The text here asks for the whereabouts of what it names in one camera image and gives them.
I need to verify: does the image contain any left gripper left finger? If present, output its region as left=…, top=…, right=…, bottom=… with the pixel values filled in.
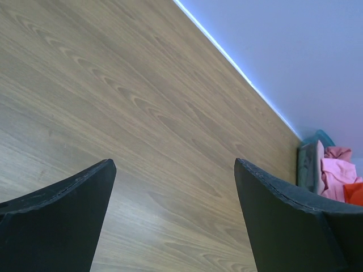
left=1, top=159, right=116, bottom=271

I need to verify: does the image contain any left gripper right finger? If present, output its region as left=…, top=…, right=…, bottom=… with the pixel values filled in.
left=234, top=159, right=362, bottom=271

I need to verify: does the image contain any orange t shirt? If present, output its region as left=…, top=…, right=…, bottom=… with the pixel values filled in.
left=343, top=182, right=363, bottom=206

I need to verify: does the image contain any teal laundry basket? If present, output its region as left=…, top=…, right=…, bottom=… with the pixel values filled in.
left=297, top=130, right=335, bottom=194

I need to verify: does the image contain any dusty pink t shirt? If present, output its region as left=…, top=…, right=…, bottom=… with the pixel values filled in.
left=324, top=146, right=352, bottom=162

